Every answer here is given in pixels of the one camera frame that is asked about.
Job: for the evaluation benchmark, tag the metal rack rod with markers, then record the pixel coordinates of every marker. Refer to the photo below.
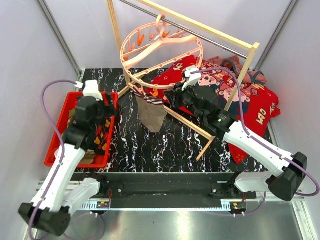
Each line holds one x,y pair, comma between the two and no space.
181,27

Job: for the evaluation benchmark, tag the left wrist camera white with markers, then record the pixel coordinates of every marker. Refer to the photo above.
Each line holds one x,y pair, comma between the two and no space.
91,89

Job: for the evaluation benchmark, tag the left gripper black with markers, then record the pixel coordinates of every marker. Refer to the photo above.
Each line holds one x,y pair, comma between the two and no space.
109,110

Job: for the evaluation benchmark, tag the beige sock maroon striped cuff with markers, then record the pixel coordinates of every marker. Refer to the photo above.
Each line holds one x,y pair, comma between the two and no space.
143,112

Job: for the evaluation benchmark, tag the pink grey garment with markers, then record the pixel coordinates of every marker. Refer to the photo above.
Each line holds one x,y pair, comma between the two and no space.
233,63

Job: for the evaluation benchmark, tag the red plastic bin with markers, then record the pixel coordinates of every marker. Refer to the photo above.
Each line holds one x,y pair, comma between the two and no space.
100,161

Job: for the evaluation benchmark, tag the orange clip holding sock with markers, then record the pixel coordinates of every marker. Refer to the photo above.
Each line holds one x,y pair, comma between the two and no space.
155,93

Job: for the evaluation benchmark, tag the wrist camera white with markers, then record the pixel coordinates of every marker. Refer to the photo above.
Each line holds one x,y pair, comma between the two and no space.
191,75
91,89

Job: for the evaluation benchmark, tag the wooden clothes rack frame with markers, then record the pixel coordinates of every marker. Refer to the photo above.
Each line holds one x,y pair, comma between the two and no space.
252,49

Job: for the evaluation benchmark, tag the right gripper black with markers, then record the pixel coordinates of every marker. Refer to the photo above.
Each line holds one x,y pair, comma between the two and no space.
174,96

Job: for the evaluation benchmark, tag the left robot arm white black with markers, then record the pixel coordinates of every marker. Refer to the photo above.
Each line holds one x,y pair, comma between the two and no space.
51,210

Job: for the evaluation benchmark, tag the pink clip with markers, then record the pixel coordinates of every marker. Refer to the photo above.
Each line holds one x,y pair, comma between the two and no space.
139,91

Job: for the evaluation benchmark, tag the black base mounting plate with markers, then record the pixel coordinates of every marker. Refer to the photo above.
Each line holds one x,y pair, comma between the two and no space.
127,184

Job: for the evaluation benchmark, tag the pink round clip hanger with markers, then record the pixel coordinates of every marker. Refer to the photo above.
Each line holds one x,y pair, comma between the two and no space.
161,48

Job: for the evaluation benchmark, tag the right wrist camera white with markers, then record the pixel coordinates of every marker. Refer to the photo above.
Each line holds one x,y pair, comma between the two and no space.
191,75

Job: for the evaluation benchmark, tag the red cartoon patterned blanket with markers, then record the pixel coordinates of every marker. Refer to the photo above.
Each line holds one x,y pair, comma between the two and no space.
256,104

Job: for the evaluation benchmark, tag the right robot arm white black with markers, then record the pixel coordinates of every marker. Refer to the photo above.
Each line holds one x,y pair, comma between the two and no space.
286,171

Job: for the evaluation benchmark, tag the black argyle sock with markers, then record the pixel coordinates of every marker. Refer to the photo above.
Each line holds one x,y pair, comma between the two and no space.
101,140

